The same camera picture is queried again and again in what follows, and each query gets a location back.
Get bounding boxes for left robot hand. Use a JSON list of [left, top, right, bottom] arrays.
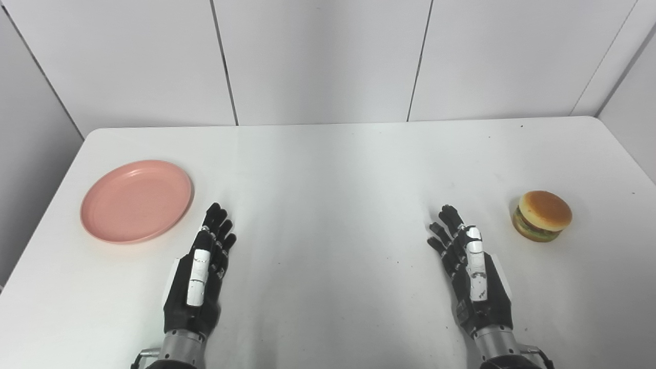
[[163, 202, 237, 340]]

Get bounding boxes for pink round plate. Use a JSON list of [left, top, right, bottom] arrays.
[[80, 160, 194, 244]]

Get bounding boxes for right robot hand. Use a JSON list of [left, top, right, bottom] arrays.
[[427, 204, 514, 340]]

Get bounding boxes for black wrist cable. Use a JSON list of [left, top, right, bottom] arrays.
[[130, 348, 160, 369], [520, 346, 556, 369]]

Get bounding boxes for toy hamburger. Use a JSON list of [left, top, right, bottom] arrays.
[[512, 191, 573, 242]]

